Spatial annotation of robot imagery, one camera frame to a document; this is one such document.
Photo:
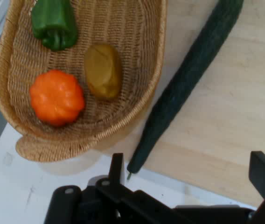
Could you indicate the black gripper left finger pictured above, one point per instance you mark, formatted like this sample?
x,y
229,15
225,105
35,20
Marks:
x,y
113,198

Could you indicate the yellow-brown potato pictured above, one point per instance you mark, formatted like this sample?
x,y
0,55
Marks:
x,y
103,70

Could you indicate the light wooden cutting board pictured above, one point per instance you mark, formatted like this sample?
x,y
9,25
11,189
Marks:
x,y
239,105

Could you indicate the orange toy pumpkin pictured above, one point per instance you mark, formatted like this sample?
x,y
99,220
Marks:
x,y
56,98

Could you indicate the long dark green cucumber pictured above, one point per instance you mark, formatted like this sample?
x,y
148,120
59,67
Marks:
x,y
193,70

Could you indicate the woven wicker basket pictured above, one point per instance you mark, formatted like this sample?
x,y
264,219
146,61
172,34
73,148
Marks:
x,y
132,35

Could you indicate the green bell pepper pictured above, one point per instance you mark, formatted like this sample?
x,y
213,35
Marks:
x,y
53,23

